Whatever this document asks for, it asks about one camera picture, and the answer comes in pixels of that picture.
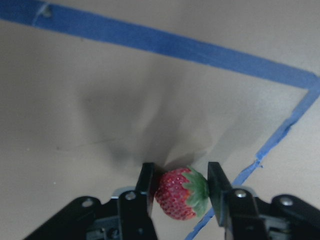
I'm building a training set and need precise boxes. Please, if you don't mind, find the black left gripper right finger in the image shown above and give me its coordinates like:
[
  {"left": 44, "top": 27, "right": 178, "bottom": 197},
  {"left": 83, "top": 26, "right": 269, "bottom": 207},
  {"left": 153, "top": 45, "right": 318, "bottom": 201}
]
[{"left": 207, "top": 162, "right": 233, "bottom": 227}]

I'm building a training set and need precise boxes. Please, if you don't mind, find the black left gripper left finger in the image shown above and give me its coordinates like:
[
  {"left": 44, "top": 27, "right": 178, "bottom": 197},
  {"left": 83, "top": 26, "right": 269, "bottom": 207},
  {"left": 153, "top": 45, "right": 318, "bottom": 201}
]
[{"left": 135, "top": 162, "right": 155, "bottom": 217}]

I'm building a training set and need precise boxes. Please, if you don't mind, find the red strawberry plate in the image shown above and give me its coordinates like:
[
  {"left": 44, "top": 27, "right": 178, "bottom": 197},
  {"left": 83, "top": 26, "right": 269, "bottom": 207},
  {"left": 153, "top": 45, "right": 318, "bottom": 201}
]
[{"left": 154, "top": 166, "right": 209, "bottom": 221}]

